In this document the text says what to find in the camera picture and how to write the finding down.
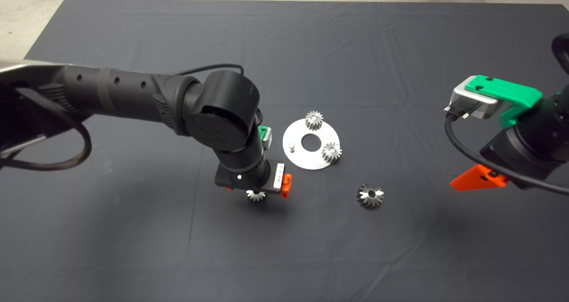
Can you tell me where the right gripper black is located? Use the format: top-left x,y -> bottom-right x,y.
449,129 -> 559,192

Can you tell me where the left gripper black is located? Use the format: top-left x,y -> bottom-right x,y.
215,160 -> 293,200

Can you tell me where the large dark steel gear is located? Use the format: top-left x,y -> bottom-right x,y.
356,183 -> 385,209

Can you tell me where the round metal plate with hole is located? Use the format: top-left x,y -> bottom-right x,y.
283,118 -> 341,171

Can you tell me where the dark grey table cloth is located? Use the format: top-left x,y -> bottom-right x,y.
0,0 -> 569,302

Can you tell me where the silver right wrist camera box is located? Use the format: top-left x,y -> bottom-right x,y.
452,77 -> 501,121

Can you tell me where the thick black right camera cable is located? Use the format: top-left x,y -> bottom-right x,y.
443,104 -> 569,196

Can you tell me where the green right wrist camera mount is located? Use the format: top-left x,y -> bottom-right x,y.
471,75 -> 543,128

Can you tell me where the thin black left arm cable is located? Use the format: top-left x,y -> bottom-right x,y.
170,63 -> 245,77

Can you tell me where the braided black left arm cable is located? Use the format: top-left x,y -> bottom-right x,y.
0,86 -> 93,171

